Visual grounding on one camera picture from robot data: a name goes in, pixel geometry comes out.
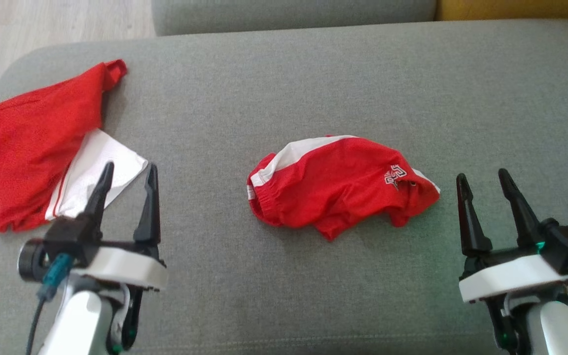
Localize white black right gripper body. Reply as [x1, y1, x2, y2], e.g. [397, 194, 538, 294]
[459, 247, 568, 303]

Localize red white sports jersey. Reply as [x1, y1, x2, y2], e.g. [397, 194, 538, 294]
[0, 59, 149, 233]

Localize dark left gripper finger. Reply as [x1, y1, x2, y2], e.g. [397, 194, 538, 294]
[83, 162, 115, 232]
[134, 164, 161, 245]

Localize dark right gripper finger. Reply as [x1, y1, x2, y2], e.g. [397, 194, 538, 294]
[499, 169, 543, 248]
[458, 174, 493, 257]

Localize left arm cable teal plug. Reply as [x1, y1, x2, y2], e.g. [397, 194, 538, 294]
[25, 253, 75, 355]

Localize yellow sofa backrest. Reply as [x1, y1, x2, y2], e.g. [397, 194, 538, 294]
[436, 0, 568, 21]

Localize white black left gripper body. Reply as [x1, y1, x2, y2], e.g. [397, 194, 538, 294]
[70, 239, 169, 291]

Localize grey sofa seat cushion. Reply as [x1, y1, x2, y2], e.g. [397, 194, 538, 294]
[152, 0, 437, 36]

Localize large grey sofa ottoman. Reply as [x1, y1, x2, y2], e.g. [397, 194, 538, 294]
[0, 20, 568, 355]

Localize red white sports shorts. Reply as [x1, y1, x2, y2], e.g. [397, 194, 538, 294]
[246, 135, 441, 241]

